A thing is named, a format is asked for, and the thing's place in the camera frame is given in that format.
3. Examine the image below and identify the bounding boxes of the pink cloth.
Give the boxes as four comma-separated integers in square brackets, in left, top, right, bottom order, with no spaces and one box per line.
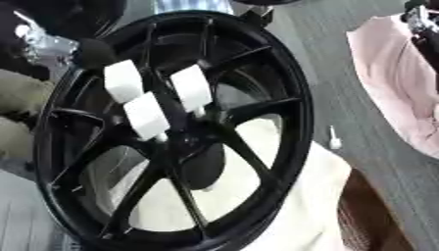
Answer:
[344,13,439,160]

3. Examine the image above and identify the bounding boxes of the beige cushion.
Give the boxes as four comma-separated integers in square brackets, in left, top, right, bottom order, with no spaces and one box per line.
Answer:
[0,116,38,159]
[0,69,57,116]

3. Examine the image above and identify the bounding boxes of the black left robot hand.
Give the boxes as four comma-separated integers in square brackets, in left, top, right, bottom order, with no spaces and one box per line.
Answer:
[72,36,121,72]

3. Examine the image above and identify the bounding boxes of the black spoked wheel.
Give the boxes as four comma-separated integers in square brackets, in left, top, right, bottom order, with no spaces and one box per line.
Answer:
[32,10,317,251]

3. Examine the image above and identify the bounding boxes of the silver metal frame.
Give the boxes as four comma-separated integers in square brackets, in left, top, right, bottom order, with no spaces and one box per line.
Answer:
[152,0,237,16]

